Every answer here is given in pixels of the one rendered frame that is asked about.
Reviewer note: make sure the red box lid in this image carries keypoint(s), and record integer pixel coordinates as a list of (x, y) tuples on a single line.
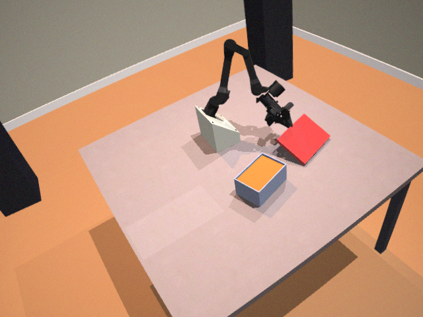
[(303, 139)]

